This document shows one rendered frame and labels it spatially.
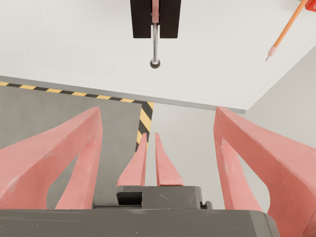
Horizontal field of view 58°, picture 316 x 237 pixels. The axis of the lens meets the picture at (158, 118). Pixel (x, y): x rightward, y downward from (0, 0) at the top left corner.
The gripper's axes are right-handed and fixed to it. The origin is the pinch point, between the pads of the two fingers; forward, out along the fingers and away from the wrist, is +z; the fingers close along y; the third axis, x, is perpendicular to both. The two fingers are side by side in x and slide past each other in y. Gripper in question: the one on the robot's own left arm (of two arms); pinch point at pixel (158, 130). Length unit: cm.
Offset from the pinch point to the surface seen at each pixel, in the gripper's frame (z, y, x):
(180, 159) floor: 98, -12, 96
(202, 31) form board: 27.8, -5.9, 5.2
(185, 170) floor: 95, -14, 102
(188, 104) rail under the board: 35.4, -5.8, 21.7
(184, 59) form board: 30.1, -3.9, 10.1
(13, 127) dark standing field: 92, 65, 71
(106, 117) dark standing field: 101, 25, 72
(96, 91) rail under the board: 33.5, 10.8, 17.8
